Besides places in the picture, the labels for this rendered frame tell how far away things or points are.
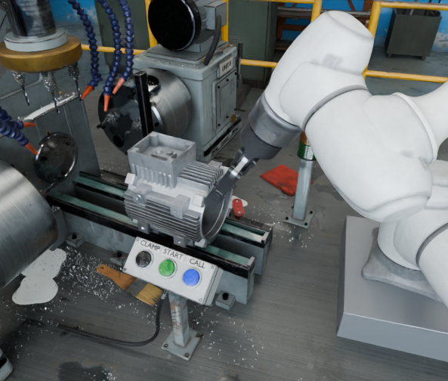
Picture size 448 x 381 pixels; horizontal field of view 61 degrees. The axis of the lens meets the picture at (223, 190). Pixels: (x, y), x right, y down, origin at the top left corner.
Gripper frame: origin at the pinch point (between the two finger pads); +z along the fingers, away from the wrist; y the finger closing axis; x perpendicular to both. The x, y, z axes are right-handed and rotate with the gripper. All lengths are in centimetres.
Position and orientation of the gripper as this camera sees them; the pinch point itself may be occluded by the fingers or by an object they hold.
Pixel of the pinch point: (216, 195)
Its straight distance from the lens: 79.3
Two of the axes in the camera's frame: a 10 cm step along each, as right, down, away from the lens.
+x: 7.8, 6.3, 0.0
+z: -4.5, 5.6, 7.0
